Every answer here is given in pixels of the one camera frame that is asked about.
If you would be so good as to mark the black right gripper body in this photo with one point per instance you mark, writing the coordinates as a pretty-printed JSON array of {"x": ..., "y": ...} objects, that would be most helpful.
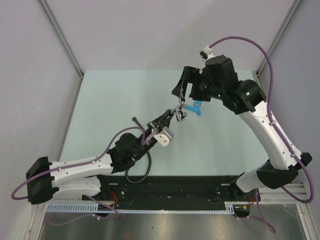
[{"x": 200, "y": 90}]

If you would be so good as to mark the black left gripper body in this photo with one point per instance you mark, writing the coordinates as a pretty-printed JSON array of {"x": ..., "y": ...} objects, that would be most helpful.
[{"x": 150, "y": 126}]

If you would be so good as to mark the chrome metal faucet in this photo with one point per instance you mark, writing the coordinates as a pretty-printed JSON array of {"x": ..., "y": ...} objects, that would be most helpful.
[{"x": 178, "y": 111}]

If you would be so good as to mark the blue plastic faucet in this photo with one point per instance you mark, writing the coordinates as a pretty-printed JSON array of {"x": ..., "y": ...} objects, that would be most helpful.
[{"x": 195, "y": 108}]

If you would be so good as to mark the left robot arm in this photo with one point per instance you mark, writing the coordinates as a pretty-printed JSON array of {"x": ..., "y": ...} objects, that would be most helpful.
[{"x": 45, "y": 179}]

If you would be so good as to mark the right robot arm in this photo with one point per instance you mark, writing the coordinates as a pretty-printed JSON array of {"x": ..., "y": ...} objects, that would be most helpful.
[{"x": 219, "y": 80}]

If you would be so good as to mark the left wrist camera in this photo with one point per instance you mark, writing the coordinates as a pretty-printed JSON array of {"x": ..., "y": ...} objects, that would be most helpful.
[{"x": 164, "y": 137}]

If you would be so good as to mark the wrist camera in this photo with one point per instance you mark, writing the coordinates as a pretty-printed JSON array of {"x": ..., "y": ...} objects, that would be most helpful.
[
  {"x": 164, "y": 137},
  {"x": 207, "y": 53}
]

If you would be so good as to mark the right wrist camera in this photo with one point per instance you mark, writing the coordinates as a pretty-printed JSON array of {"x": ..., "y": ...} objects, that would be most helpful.
[{"x": 207, "y": 53}]

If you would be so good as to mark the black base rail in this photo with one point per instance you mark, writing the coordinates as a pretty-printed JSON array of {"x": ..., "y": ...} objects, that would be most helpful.
[{"x": 214, "y": 188}]

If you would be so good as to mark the right aluminium frame post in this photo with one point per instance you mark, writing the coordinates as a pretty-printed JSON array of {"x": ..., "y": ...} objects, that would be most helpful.
[{"x": 288, "y": 19}]

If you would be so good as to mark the aluminium frame post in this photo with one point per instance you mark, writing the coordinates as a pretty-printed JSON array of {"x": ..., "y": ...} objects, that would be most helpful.
[
  {"x": 57, "y": 30},
  {"x": 288, "y": 19}
]

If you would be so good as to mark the left aluminium frame post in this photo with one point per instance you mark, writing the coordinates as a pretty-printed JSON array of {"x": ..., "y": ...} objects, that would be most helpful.
[{"x": 57, "y": 30}]

